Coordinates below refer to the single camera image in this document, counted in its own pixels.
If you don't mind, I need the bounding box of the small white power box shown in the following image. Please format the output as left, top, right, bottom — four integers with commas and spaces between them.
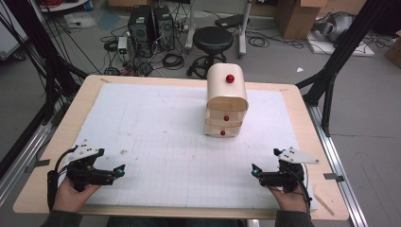
116, 36, 130, 61

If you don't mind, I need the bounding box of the person's right hand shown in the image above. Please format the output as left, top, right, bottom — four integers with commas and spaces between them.
268, 184, 309, 214

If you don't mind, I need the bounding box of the small cardboard box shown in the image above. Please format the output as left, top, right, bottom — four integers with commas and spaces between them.
383, 29, 401, 69

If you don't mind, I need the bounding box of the white floor board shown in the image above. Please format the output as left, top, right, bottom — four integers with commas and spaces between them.
306, 31, 376, 58

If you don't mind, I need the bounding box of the wooden drawer with red knob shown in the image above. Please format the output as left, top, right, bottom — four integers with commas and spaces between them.
203, 121, 245, 139
205, 108, 248, 124

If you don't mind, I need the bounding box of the thin wooden stick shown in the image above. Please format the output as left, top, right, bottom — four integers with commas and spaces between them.
312, 192, 336, 218

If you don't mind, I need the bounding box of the black computer tower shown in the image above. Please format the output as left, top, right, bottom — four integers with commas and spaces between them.
127, 5, 156, 59
152, 5, 176, 52

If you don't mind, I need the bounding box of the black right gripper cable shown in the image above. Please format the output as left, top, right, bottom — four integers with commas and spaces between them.
291, 164, 314, 216

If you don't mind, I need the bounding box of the small wooden drawer chest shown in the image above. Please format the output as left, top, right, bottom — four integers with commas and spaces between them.
203, 62, 250, 139

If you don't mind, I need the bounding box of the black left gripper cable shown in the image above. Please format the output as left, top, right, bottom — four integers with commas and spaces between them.
46, 146, 78, 212

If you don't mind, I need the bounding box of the large cardboard box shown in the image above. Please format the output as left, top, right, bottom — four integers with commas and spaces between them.
273, 0, 329, 41

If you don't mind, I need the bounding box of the black metal frame strut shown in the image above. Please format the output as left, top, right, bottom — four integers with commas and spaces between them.
0, 0, 90, 127
294, 0, 392, 138

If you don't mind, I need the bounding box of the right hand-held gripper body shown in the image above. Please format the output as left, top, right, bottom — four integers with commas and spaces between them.
258, 146, 320, 194

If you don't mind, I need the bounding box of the coiled black cable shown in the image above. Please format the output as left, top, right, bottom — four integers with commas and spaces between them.
247, 35, 271, 49
162, 52, 185, 71

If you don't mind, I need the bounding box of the grey vacuum cleaner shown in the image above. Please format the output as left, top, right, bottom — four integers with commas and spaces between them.
311, 11, 357, 44

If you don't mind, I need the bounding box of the person's left hand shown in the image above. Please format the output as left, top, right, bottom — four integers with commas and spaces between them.
52, 176, 102, 214

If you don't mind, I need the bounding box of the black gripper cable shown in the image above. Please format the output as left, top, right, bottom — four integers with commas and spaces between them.
291, 164, 314, 216
46, 146, 78, 212

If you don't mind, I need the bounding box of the grey tape strip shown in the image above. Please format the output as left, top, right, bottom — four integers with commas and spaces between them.
25, 158, 51, 173
323, 172, 345, 183

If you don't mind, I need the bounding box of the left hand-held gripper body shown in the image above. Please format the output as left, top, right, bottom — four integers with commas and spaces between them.
64, 138, 117, 193

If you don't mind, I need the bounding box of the aluminium rail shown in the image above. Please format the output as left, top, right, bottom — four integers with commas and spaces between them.
305, 103, 369, 227
0, 122, 54, 207

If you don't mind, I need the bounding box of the black round stool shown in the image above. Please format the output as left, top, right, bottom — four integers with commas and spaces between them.
185, 26, 235, 80

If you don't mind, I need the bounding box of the white grid mat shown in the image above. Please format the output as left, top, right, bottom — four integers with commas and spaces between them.
63, 82, 320, 211

